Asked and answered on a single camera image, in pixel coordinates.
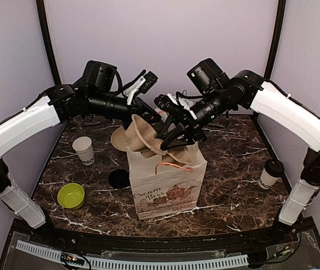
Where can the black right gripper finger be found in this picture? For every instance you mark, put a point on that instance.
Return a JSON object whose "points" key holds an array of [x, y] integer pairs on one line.
{"points": [[172, 142], [174, 128]]}

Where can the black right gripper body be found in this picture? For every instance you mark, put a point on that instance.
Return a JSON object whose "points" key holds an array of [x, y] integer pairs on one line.
{"points": [[220, 106]]}

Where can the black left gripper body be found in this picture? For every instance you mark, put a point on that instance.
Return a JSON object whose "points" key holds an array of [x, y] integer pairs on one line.
{"points": [[100, 105]]}

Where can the brown pulp cup carrier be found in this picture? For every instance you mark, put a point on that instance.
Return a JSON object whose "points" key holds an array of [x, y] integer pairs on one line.
{"points": [[143, 139]]}

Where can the white paper cups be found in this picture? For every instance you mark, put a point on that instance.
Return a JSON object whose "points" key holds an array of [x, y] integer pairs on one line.
{"points": [[84, 149]]}

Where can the cream bear paper bag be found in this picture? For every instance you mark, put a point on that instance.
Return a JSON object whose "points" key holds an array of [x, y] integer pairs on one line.
{"points": [[161, 188]]}

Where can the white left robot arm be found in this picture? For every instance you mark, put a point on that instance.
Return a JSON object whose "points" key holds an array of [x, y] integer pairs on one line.
{"points": [[55, 106]]}

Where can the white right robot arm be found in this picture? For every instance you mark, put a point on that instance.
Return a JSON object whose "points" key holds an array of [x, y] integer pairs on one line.
{"points": [[247, 89]]}

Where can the beige bear plate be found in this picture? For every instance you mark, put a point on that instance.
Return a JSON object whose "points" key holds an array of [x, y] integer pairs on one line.
{"points": [[119, 140]]}

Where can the green plastic bowl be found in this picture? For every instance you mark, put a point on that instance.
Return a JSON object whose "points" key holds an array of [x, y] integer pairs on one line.
{"points": [[71, 196]]}

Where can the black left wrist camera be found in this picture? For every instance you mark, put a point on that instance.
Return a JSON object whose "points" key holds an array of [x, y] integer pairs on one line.
{"points": [[99, 75]]}

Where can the black corner frame post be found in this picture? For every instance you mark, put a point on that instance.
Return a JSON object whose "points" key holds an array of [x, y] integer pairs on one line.
{"points": [[278, 24]]}

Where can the black left frame post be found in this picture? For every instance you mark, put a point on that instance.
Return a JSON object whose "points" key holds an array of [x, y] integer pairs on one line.
{"points": [[45, 31]]}

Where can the white perforated cable rail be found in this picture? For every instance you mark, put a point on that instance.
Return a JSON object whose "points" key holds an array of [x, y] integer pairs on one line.
{"points": [[122, 260]]}

